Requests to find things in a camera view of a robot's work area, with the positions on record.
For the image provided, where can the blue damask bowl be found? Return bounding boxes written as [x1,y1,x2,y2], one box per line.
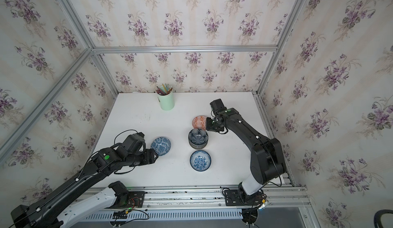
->
[150,137,172,156]

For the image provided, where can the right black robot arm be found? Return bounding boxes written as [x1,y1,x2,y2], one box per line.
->
[206,99,287,197]

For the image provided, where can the orange diamond pattern bowl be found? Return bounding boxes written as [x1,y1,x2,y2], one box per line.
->
[192,115,207,130]

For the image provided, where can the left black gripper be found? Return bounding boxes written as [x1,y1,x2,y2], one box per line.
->
[124,149,161,168]

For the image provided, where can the green triangle pattern bowl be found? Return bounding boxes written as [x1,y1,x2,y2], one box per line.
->
[189,142,207,146]

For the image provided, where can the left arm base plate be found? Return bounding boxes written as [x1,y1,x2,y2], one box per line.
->
[118,191,145,209]

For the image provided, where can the blue floral bowl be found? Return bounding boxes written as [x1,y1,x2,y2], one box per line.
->
[189,150,211,172]

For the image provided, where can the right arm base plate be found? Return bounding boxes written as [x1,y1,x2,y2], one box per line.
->
[221,188,267,207]

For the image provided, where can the aluminium front rail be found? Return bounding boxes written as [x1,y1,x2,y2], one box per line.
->
[65,184,311,210]

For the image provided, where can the mint green utensil cup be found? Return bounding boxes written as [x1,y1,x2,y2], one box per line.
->
[158,92,175,111]

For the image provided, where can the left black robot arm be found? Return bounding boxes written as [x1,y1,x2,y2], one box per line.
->
[11,132,159,228]

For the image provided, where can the dark navy patterned bowl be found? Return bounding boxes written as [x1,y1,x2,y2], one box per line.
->
[188,129,208,145]

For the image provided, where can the colourful sticks in cup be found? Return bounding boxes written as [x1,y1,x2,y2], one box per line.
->
[156,83,173,96]

